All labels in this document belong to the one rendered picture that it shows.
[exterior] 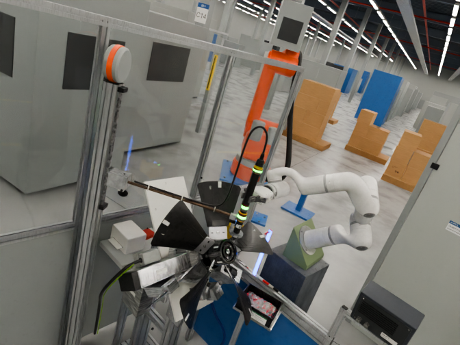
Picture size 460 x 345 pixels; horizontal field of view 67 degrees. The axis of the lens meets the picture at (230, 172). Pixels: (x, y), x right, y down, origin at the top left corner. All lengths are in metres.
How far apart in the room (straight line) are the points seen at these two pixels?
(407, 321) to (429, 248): 1.51
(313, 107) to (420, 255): 6.85
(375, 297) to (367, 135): 9.17
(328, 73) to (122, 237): 10.71
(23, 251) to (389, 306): 1.76
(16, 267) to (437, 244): 2.87
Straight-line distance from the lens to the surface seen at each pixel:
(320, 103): 9.60
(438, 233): 3.21
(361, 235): 2.13
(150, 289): 1.67
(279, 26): 5.41
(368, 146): 10.84
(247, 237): 1.88
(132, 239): 2.04
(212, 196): 1.74
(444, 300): 3.38
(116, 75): 1.59
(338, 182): 1.71
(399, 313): 1.82
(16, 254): 2.03
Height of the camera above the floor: 2.13
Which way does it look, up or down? 21 degrees down
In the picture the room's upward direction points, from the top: 17 degrees clockwise
